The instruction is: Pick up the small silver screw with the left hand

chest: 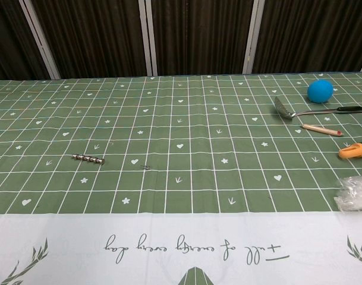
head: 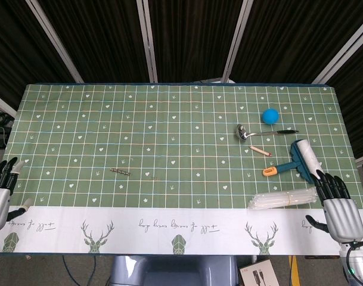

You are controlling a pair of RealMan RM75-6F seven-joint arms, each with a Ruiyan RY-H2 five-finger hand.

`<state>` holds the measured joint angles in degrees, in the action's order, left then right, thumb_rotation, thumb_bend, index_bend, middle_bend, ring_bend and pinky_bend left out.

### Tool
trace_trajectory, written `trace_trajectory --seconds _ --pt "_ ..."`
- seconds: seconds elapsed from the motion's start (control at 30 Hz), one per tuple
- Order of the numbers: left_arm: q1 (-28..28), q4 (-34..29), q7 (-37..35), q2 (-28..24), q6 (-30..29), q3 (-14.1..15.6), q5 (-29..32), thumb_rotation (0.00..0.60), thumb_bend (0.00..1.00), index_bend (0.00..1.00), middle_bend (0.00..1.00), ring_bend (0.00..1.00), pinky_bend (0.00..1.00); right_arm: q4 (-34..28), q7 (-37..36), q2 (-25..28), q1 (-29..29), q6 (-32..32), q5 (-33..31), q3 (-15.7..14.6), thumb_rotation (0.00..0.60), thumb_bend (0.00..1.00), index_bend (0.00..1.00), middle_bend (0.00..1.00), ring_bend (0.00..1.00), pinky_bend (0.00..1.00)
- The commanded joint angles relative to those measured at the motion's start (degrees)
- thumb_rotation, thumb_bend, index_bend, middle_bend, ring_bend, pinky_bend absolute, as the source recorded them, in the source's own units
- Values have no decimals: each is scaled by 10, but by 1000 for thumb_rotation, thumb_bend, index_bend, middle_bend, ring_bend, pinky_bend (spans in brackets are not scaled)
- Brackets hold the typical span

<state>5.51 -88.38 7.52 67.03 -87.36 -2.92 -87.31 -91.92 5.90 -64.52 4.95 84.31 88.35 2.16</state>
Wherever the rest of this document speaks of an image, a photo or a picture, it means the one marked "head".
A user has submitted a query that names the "teal lint roller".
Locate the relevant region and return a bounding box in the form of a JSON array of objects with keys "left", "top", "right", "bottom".
[{"left": 262, "top": 138, "right": 324, "bottom": 183}]

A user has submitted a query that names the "white cardboard cable box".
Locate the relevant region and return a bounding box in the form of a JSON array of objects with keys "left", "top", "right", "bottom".
[{"left": 239, "top": 259, "right": 280, "bottom": 286}]

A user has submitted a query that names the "green checked tablecloth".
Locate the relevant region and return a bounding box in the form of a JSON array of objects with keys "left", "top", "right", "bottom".
[{"left": 0, "top": 83, "right": 363, "bottom": 256}]

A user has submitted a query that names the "bundle of clear plastic tubes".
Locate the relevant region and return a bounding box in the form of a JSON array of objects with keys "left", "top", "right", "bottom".
[{"left": 249, "top": 186, "right": 319, "bottom": 210}]

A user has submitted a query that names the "blue floor cable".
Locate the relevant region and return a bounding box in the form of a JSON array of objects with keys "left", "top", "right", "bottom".
[{"left": 63, "top": 255, "right": 80, "bottom": 286}]

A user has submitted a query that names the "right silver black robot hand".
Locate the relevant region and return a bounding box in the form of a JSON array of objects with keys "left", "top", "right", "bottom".
[{"left": 306, "top": 169, "right": 363, "bottom": 243}]

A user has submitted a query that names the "wooden crayon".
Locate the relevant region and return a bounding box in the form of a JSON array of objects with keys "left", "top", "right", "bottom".
[{"left": 249, "top": 145, "right": 272, "bottom": 157}]

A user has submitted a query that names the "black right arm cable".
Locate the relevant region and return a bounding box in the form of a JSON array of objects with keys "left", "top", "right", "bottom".
[{"left": 345, "top": 241, "right": 363, "bottom": 273}]

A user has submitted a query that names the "silver ladle black handle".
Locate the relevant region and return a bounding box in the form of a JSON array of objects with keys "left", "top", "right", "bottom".
[{"left": 235, "top": 123, "right": 300, "bottom": 141}]

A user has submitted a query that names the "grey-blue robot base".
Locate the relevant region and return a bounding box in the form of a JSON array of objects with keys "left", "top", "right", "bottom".
[{"left": 109, "top": 255, "right": 240, "bottom": 286}]

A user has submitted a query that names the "blue ball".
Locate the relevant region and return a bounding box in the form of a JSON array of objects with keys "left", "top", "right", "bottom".
[{"left": 260, "top": 108, "right": 280, "bottom": 125}]

